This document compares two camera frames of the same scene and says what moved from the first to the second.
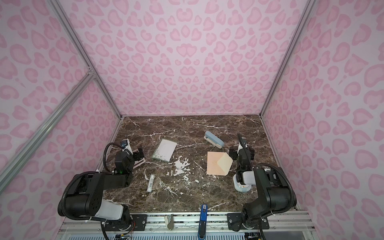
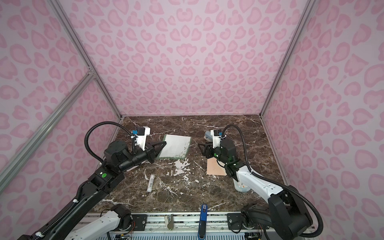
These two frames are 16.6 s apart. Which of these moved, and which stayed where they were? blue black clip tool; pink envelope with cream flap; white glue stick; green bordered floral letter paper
Moved: green bordered floral letter paper
Stayed: white glue stick; blue black clip tool; pink envelope with cream flap
